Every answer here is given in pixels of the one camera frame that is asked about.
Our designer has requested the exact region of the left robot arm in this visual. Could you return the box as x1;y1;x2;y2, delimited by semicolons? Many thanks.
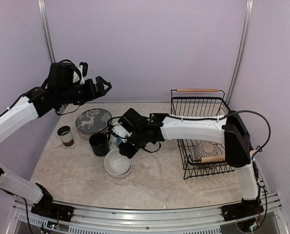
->
0;59;112;217

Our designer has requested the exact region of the right aluminium corner post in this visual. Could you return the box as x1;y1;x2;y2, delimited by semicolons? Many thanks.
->
225;0;254;105

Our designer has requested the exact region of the wooden rack handle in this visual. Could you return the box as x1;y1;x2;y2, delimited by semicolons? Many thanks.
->
201;155;225;163
175;88;219;93

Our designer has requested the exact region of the beige ceramic bowl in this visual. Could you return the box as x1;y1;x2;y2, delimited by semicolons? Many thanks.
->
104;149;132;176

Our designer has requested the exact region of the far wooden rack handle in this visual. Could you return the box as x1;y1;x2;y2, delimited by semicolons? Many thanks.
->
175;88;219;93

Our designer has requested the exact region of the white and brown cup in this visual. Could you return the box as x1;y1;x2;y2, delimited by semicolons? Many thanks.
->
57;126;74;147

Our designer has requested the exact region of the near wooden rack handle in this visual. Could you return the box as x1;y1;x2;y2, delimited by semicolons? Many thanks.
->
201;155;225;163

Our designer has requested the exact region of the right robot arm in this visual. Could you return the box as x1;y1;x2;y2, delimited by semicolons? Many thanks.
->
107;108;267;216

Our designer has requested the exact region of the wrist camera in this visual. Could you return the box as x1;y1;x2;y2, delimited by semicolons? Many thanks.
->
110;122;131;140
73;62;88;84

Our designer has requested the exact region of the light blue mug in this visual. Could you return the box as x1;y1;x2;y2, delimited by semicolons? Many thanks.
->
113;137;122;147

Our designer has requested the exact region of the aluminium corner post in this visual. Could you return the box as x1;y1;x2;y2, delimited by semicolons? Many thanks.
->
225;0;254;105
37;0;56;63

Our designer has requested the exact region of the white ceramic bowl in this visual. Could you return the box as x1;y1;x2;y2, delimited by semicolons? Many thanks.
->
108;168;131;180

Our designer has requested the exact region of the aluminium front rail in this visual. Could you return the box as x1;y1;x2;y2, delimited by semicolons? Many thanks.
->
13;195;288;234

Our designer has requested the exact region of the dark green mug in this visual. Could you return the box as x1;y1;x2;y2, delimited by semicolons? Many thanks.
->
89;132;110;157

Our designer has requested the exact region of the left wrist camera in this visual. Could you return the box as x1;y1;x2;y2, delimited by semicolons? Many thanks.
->
73;62;88;84

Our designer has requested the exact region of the grey deer pattern plate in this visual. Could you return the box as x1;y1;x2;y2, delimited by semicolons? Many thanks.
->
75;108;112;135

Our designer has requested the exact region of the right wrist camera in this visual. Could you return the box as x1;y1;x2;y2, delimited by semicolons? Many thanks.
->
110;122;131;140

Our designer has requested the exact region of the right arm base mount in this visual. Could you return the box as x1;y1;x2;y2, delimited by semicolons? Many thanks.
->
221;202;264;222

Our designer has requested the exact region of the striped small bowl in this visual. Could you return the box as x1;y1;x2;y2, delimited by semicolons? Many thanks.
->
193;141;218;161

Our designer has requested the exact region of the left aluminium corner post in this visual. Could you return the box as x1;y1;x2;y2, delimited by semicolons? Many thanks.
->
37;0;56;63

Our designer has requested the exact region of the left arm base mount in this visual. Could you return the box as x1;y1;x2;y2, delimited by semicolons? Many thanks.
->
31;203;74;222

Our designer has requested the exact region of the black wire dish rack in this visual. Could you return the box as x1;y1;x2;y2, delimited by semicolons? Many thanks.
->
171;89;234;179

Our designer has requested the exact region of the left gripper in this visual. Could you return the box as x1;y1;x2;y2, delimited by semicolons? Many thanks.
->
57;75;112;105

